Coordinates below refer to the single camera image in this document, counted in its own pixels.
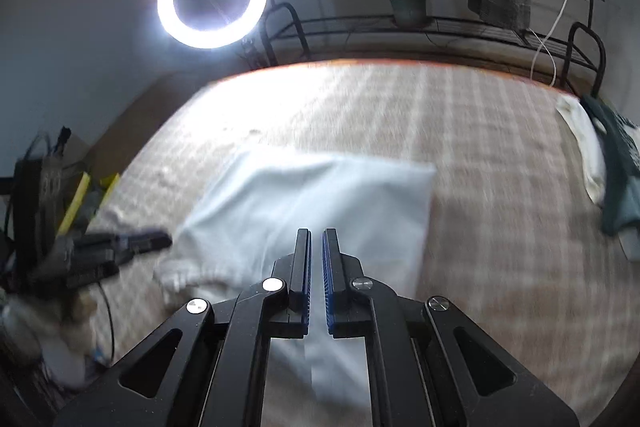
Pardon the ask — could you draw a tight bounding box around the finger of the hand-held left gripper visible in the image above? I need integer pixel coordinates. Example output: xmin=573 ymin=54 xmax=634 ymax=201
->
xmin=112 ymin=231 xmax=173 ymax=255

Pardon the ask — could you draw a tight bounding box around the potted plant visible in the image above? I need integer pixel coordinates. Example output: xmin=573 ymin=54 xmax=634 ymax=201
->
xmin=385 ymin=0 xmax=430 ymax=28

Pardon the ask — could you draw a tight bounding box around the white t-shirt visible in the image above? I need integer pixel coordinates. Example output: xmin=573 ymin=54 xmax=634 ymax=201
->
xmin=155 ymin=147 xmax=438 ymax=427

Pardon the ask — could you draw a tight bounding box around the dark teal printed garment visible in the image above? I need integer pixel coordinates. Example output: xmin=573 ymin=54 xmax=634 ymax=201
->
xmin=580 ymin=94 xmax=640 ymax=238

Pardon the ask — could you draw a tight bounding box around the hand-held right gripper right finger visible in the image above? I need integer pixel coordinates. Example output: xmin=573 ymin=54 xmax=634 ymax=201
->
xmin=322 ymin=228 xmax=581 ymax=427

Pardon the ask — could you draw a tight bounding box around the white crumpled garment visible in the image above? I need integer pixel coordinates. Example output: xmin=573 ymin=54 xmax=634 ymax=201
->
xmin=556 ymin=97 xmax=608 ymax=205

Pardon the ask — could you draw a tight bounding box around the white lamp cable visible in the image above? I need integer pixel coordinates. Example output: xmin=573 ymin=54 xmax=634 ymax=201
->
xmin=530 ymin=0 xmax=571 ymax=88

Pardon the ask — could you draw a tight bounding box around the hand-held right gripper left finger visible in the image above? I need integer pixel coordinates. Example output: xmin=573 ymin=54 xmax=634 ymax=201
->
xmin=52 ymin=228 xmax=312 ymax=427

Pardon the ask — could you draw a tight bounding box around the beige plaid blanket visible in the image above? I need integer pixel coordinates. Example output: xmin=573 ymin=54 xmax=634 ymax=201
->
xmin=95 ymin=59 xmax=640 ymax=427

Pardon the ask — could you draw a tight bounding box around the black cable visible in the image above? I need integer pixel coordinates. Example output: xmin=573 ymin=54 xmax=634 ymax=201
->
xmin=95 ymin=279 xmax=118 ymax=360

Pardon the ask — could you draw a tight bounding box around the yellow-edged dark bag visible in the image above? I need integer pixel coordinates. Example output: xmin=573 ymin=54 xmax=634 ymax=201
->
xmin=12 ymin=157 xmax=121 ymax=258

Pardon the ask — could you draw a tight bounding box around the ring light tripod stand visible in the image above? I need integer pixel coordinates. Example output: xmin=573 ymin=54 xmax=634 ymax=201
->
xmin=239 ymin=38 xmax=271 ymax=68

